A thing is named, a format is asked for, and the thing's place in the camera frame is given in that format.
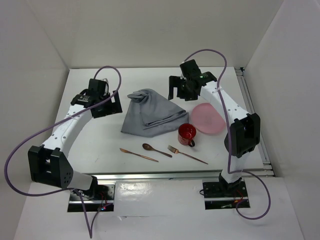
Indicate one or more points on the copper spoon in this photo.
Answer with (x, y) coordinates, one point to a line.
(148, 147)

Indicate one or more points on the pink plate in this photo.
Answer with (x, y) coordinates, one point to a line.
(207, 120)

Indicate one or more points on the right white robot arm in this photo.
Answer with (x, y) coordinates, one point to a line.
(243, 128)

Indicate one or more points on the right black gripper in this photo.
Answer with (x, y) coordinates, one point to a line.
(176, 81)

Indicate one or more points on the copper fork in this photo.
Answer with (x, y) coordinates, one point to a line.
(176, 151)

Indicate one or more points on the grey cloth placemat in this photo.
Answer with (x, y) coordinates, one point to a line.
(150, 114)

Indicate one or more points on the red enamel mug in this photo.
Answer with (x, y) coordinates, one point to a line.
(186, 134)

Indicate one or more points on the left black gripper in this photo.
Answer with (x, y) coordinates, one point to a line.
(114, 107)

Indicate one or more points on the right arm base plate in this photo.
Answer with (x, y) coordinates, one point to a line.
(215, 198)

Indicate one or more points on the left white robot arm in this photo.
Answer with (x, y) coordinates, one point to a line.
(49, 163)

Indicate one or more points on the copper knife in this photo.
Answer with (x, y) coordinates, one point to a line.
(139, 155)

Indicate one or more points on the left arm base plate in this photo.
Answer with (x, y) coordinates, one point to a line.
(103, 198)

